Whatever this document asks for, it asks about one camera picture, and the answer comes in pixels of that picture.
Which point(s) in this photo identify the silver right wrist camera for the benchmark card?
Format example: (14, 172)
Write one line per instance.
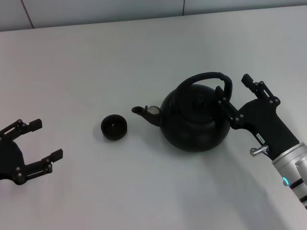
(302, 170)

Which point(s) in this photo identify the black round kettle teapot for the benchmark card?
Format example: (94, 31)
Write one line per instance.
(192, 127)

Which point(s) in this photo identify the small dark brown teacup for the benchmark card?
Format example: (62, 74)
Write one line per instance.
(114, 128)

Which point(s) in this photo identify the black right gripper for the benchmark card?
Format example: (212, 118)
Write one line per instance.
(266, 122)

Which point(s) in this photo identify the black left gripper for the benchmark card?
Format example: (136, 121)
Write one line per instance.
(12, 163)

